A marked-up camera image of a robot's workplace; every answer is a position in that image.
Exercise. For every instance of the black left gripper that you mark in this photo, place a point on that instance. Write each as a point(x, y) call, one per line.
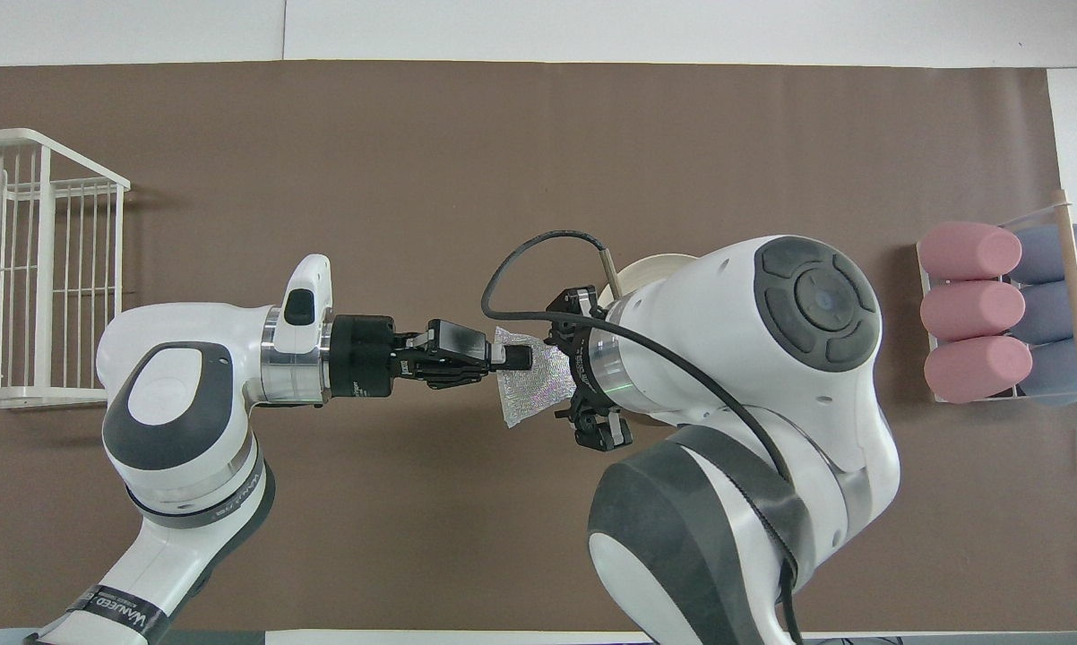
point(364, 356)

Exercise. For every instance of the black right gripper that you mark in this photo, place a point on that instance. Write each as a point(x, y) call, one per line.
point(583, 363)

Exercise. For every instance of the round cream plate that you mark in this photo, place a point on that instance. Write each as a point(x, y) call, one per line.
point(650, 270)

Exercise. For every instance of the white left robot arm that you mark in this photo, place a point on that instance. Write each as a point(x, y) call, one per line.
point(180, 403)

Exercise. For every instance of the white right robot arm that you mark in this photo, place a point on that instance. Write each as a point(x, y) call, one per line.
point(753, 376)

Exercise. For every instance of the brown table mat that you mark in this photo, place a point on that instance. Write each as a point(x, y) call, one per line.
point(413, 179)

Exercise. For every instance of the pink plastic cup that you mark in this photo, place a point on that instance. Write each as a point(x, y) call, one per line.
point(967, 251)
point(969, 311)
point(973, 369)

